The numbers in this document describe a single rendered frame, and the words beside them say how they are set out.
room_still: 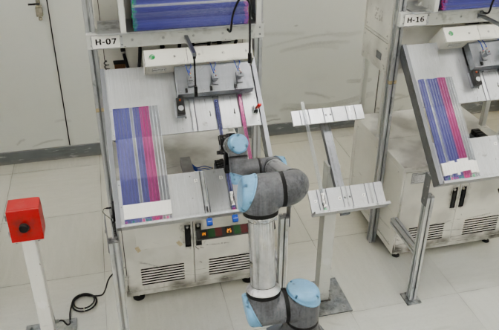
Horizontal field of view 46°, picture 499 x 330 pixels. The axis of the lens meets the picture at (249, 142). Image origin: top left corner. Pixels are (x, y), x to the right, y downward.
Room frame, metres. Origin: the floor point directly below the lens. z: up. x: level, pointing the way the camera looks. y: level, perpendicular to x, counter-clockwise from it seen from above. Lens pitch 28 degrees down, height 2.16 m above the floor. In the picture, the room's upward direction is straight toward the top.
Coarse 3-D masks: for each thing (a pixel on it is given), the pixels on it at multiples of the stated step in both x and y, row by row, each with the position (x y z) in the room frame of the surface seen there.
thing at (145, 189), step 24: (120, 120) 2.27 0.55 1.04; (144, 120) 2.29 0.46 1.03; (120, 144) 2.19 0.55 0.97; (144, 144) 2.21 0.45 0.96; (120, 168) 2.12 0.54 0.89; (144, 168) 2.13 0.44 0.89; (144, 192) 2.06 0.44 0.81; (168, 192) 2.07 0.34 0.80; (144, 216) 1.98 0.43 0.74; (168, 216) 2.00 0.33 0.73
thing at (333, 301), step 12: (324, 168) 2.31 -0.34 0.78; (324, 180) 2.30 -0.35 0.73; (324, 216) 2.27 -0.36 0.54; (324, 228) 2.27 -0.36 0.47; (324, 240) 2.28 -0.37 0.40; (324, 252) 2.28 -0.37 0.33; (324, 264) 2.28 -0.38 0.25; (324, 276) 2.28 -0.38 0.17; (324, 288) 2.28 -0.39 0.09; (336, 288) 2.37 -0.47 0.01; (324, 300) 2.28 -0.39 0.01; (336, 300) 2.28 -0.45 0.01; (324, 312) 2.20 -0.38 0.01; (336, 312) 2.20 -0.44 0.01
